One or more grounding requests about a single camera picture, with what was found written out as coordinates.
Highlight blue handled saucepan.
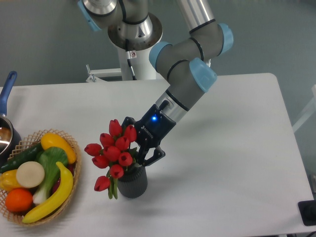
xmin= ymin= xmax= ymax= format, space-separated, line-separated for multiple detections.
xmin=0 ymin=71 xmax=21 ymax=166

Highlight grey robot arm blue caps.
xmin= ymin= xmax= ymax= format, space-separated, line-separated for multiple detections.
xmin=78 ymin=0 xmax=234 ymax=166

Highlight red tulip bouquet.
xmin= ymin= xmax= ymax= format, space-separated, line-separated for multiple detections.
xmin=84 ymin=119 xmax=137 ymax=199

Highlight black device at edge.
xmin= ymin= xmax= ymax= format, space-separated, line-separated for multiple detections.
xmin=298 ymin=200 xmax=316 ymax=226

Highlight dark grey ribbed vase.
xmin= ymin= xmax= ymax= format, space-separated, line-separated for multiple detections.
xmin=118 ymin=166 xmax=148 ymax=198

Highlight white frame at right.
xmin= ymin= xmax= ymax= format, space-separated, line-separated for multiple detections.
xmin=292 ymin=85 xmax=316 ymax=133

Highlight yellow bell pepper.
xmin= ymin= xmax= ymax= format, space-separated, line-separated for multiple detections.
xmin=0 ymin=169 xmax=22 ymax=192

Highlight red vegetable in basket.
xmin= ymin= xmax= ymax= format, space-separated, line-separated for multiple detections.
xmin=51 ymin=164 xmax=75 ymax=194

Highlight green bok choy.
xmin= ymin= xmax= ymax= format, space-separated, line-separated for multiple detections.
xmin=33 ymin=147 xmax=68 ymax=205

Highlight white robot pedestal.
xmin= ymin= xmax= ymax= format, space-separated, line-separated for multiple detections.
xmin=86 ymin=47 xmax=162 ymax=82

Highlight beige round bun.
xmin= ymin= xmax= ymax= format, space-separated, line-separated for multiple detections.
xmin=16 ymin=161 xmax=45 ymax=188

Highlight orange fruit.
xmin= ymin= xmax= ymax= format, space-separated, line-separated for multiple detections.
xmin=5 ymin=188 xmax=33 ymax=212

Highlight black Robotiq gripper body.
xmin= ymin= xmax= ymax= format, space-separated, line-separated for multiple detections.
xmin=134 ymin=104 xmax=176 ymax=150

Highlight yellow squash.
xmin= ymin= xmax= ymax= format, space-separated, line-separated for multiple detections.
xmin=40 ymin=133 xmax=77 ymax=164

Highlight yellow banana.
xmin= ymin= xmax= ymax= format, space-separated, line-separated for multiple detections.
xmin=22 ymin=161 xmax=74 ymax=224

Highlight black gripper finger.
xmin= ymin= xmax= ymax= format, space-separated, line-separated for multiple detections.
xmin=137 ymin=146 xmax=165 ymax=166
xmin=122 ymin=117 xmax=136 ymax=128

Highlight woven wicker basket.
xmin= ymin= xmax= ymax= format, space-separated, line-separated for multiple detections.
xmin=0 ymin=129 xmax=81 ymax=227

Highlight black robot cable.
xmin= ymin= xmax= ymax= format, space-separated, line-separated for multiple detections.
xmin=124 ymin=39 xmax=137 ymax=81

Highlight green cucumber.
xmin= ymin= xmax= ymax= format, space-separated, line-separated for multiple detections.
xmin=0 ymin=143 xmax=43 ymax=174

